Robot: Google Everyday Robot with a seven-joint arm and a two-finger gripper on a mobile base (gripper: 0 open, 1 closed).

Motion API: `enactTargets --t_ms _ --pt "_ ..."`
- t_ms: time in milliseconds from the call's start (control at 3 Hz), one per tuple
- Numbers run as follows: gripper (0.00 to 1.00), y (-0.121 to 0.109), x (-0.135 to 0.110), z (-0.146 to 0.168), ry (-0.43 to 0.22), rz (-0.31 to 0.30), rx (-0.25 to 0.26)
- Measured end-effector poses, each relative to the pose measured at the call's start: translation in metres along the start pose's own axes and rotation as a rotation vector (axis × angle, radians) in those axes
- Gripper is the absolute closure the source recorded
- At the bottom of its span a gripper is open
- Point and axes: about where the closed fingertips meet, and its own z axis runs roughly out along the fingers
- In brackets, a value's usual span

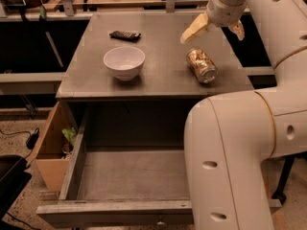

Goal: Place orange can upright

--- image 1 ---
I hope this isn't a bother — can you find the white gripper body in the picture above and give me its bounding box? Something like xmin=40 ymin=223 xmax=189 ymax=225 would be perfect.
xmin=206 ymin=0 xmax=247 ymax=27

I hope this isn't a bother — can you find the green bag in box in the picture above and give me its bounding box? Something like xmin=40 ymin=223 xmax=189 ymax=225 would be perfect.
xmin=61 ymin=127 xmax=77 ymax=146

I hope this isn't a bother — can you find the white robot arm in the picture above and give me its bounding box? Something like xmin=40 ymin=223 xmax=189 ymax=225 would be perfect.
xmin=181 ymin=0 xmax=307 ymax=230

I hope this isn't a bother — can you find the black office chair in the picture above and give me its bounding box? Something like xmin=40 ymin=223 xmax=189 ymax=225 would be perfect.
xmin=272 ymin=155 xmax=295 ymax=204

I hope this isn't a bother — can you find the black power adapter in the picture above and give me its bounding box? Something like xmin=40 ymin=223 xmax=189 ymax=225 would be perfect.
xmin=26 ymin=128 xmax=39 ymax=150

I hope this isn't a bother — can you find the wooden box on floor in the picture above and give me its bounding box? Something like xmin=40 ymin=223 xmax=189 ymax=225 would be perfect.
xmin=35 ymin=102 xmax=78 ymax=192

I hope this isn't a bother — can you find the orange soda can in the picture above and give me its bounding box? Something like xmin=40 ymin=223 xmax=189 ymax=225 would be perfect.
xmin=186 ymin=48 xmax=218 ymax=83

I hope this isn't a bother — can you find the dark snack bar packet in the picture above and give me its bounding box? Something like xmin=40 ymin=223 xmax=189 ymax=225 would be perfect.
xmin=109 ymin=31 xmax=141 ymax=43

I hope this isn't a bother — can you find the open grey drawer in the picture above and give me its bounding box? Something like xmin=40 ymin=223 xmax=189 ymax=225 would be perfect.
xmin=37 ymin=103 xmax=193 ymax=229

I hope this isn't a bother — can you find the grey cabinet with top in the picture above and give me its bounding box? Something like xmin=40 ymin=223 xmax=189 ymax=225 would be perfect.
xmin=57 ymin=11 xmax=252 ymax=147

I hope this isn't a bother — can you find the white ceramic bowl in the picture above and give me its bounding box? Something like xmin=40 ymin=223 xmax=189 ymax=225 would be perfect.
xmin=104 ymin=46 xmax=145 ymax=81

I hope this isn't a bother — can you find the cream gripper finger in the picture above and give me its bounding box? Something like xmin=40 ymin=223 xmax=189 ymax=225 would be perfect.
xmin=180 ymin=12 xmax=210 ymax=44
xmin=228 ymin=20 xmax=245 ymax=41

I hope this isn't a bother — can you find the black bin at left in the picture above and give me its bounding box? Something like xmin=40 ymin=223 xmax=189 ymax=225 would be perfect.
xmin=0 ymin=155 xmax=32 ymax=219

